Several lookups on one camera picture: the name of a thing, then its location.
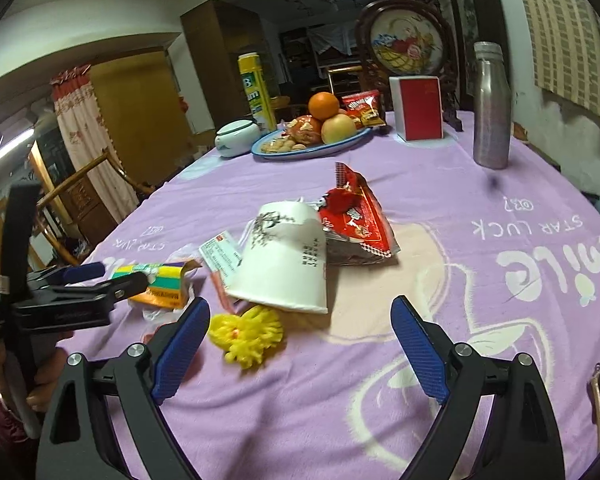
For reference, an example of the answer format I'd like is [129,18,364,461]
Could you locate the blue fruit plate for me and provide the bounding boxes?
[250,128,375,162]

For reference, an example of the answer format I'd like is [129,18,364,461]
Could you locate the white medicine box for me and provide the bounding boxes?
[198,231,245,311]

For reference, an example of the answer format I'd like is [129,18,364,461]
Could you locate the red snack packet on plate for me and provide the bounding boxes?
[341,90,386,129]

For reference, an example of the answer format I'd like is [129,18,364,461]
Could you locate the red snack wrapper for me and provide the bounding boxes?
[315,162,400,266]

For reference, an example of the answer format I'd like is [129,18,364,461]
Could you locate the yellow apple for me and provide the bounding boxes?
[321,114,358,144]

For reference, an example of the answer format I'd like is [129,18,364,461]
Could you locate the yellow green tall box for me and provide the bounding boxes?
[238,52,277,132]

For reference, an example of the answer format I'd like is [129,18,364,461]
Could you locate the walnuts on plate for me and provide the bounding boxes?
[260,136,306,154]

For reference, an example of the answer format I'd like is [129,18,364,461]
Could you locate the yellow green carton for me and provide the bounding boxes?
[112,259,200,310]

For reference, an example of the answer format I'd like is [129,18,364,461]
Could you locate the round embroidered screen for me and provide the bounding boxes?
[354,0,463,131]

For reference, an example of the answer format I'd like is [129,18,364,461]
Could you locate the wooden chair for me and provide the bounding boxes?
[34,148,156,266]

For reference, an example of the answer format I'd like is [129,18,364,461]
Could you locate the white ceramic jar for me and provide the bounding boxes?
[214,119,262,158]

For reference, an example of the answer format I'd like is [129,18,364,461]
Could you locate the patterned curtain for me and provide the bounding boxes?
[50,65,138,223]

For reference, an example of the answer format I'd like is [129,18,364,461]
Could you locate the red white box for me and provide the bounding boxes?
[389,76,443,142]

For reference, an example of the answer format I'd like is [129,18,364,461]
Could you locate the yellow flower ornament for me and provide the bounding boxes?
[208,306,285,370]

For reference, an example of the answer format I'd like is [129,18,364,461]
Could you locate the purple Smile tablecloth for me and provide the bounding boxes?
[40,109,600,480]

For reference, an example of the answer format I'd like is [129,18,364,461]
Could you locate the steel water bottle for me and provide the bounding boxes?
[472,41,512,170]

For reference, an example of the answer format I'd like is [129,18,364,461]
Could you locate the person's left hand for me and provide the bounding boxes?
[0,340,68,413]

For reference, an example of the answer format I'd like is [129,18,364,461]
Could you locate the white paper cup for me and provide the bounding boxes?
[226,200,328,314]

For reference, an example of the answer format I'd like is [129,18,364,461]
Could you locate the orange fruit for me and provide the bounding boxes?
[308,92,340,122]

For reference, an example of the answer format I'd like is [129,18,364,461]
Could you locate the netted red apple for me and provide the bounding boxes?
[286,115,323,146]

